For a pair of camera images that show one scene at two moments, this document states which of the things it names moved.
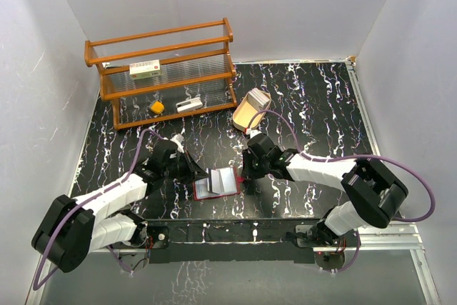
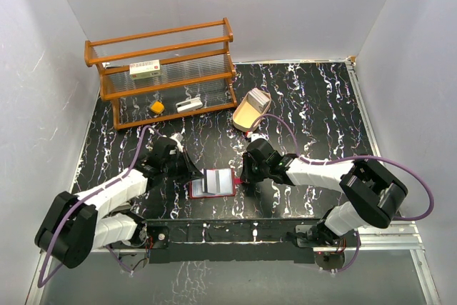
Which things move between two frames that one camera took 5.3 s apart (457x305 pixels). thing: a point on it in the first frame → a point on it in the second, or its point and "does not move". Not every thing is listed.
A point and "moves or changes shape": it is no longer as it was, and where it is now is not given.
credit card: (217, 184) moves or changes shape
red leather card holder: (220, 181) does not move
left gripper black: (193, 171) does not move
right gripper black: (248, 173) does not move
